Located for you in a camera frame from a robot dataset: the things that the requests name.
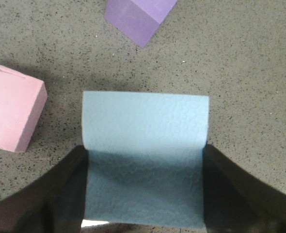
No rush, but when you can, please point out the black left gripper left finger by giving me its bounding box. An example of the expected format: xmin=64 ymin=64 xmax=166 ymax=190
xmin=0 ymin=146 xmax=89 ymax=233

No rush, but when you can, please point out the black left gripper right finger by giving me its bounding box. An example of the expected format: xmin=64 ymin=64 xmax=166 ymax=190
xmin=203 ymin=144 xmax=286 ymax=233

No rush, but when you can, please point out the light blue foam cube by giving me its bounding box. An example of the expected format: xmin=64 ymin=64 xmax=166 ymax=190
xmin=82 ymin=91 xmax=209 ymax=228

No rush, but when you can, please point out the pink foam cube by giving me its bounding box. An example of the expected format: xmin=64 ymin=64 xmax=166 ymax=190
xmin=0 ymin=65 xmax=48 ymax=152

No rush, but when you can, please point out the purple foam cube rear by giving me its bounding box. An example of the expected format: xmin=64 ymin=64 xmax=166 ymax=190
xmin=104 ymin=0 xmax=177 ymax=48

